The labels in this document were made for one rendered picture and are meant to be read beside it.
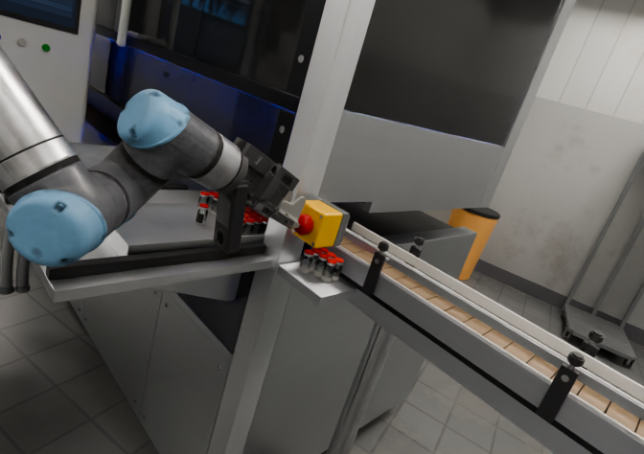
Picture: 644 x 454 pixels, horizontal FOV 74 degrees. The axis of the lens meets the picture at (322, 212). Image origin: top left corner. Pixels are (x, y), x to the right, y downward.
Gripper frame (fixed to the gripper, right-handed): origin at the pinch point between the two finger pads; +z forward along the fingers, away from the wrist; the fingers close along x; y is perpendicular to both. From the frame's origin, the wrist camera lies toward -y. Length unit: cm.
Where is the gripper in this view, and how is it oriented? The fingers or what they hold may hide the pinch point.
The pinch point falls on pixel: (291, 225)
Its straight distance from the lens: 78.3
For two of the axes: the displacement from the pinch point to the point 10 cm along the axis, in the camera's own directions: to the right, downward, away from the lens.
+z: 5.0, 3.6, 7.9
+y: 5.4, -8.4, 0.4
